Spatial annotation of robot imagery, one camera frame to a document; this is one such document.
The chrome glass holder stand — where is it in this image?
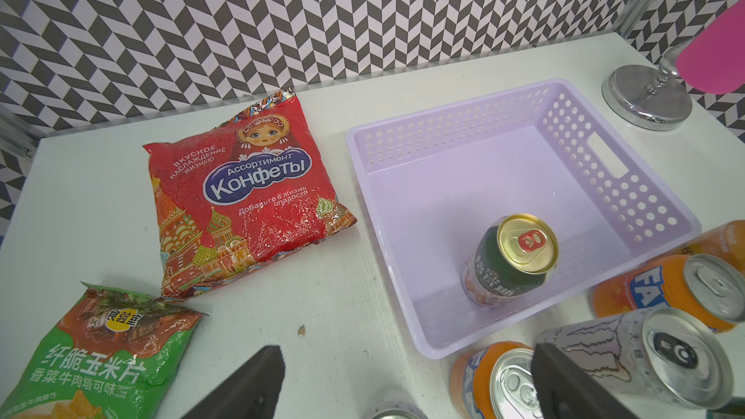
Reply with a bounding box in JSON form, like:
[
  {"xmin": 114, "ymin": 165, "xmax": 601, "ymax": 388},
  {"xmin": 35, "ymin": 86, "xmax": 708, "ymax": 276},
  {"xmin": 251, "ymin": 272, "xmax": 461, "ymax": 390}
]
[{"xmin": 601, "ymin": 38, "xmax": 694, "ymax": 131}]

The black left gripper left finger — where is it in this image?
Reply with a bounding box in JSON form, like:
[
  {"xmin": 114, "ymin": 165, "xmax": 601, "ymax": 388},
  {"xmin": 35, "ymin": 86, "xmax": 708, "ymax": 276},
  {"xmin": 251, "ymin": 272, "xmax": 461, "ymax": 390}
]
[{"xmin": 184, "ymin": 345, "xmax": 285, "ymax": 419}]

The orange Fanta can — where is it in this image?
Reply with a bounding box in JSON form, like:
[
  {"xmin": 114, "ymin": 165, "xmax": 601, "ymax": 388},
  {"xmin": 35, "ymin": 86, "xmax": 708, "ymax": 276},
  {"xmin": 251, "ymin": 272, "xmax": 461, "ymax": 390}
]
[{"xmin": 592, "ymin": 254, "xmax": 744, "ymax": 333}]

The white Monster can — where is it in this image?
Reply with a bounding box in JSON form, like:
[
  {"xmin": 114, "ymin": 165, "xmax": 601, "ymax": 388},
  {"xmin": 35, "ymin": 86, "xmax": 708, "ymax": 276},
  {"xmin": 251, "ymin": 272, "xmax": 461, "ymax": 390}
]
[
  {"xmin": 535, "ymin": 306, "xmax": 735, "ymax": 409},
  {"xmin": 361, "ymin": 389, "xmax": 428, "ymax": 419}
]

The gold top green can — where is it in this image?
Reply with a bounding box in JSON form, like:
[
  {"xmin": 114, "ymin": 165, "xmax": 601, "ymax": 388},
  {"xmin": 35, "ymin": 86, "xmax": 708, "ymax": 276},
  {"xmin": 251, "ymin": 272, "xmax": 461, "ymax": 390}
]
[{"xmin": 462, "ymin": 213, "xmax": 560, "ymax": 306}]

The lavender plastic basket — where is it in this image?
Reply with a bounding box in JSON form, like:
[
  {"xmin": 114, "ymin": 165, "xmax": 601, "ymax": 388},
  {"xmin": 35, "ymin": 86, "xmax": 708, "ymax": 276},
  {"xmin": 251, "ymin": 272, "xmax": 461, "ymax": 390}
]
[{"xmin": 347, "ymin": 79, "xmax": 702, "ymax": 359}]

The green snack bag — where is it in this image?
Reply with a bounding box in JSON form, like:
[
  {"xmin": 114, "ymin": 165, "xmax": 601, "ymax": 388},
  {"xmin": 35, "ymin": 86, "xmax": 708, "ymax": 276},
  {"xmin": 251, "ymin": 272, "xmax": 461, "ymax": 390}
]
[{"xmin": 1, "ymin": 283, "xmax": 203, "ymax": 418}]

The red candy bag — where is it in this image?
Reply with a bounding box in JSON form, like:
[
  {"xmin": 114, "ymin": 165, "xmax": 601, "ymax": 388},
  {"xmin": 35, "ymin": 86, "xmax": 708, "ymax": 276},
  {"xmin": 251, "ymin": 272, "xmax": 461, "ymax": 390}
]
[{"xmin": 145, "ymin": 87, "xmax": 356, "ymax": 301}]

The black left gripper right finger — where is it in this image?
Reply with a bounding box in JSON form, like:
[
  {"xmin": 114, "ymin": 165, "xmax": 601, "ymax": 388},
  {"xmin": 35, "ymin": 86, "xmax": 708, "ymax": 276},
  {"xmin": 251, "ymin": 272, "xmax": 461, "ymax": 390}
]
[{"xmin": 531, "ymin": 343, "xmax": 636, "ymax": 419}]

